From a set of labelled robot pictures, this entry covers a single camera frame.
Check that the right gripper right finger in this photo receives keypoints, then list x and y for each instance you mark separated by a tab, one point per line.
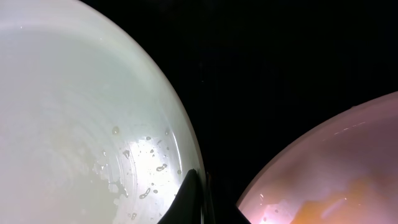
221	208

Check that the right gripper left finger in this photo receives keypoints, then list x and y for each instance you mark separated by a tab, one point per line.
186	207

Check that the mint green plate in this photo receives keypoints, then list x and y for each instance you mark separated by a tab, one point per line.
91	129

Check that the round black tray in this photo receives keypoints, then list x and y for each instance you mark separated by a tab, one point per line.
254	76

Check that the pink white plate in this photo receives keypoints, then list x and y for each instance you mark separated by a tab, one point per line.
342	171

